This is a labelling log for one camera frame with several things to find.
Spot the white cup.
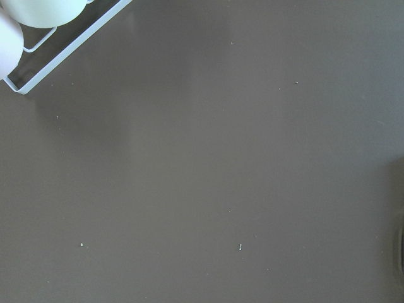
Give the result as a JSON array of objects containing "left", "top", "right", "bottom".
[{"left": 1, "top": 0, "right": 87, "bottom": 28}]

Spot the pale pink cup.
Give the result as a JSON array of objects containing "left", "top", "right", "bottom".
[{"left": 1, "top": 9, "right": 24, "bottom": 79}]

